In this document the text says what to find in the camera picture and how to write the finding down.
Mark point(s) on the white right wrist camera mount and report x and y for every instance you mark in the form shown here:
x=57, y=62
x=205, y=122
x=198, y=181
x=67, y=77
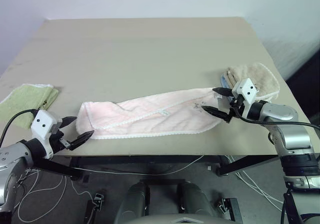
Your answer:
x=247, y=88

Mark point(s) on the green folded towel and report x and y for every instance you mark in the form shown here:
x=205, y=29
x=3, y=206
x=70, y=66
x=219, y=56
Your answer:
x=22, y=98

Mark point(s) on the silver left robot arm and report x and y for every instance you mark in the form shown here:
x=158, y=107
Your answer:
x=12, y=159

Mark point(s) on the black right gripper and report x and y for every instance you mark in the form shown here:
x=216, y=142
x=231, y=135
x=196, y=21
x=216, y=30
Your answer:
x=236, y=106

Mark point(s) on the black floor clamp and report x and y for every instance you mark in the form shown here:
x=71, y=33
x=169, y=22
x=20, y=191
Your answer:
x=228, y=206
x=98, y=199

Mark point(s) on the beige folded towel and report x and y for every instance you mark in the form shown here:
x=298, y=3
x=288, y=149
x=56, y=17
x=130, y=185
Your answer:
x=260, y=76

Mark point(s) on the pink towel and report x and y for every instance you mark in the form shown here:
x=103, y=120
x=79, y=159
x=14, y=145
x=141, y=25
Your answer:
x=150, y=118

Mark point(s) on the black table frame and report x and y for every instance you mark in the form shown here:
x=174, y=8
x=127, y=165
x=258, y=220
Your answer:
x=150, y=161

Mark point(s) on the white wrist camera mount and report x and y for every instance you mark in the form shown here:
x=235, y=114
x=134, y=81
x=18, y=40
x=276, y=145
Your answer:
x=43, y=125
x=247, y=88

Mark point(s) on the light blue cloth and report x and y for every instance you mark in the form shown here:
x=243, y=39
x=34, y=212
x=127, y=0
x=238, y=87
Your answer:
x=223, y=81

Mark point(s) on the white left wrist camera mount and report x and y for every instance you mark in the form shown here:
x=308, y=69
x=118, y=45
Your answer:
x=43, y=125

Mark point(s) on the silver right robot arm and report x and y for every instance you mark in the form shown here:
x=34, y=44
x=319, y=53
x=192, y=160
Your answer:
x=282, y=111

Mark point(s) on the dark grey rounded shape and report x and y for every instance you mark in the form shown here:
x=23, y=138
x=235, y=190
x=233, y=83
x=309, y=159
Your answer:
x=133, y=201
x=197, y=201

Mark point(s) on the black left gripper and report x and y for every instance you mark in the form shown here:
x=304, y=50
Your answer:
x=58, y=140

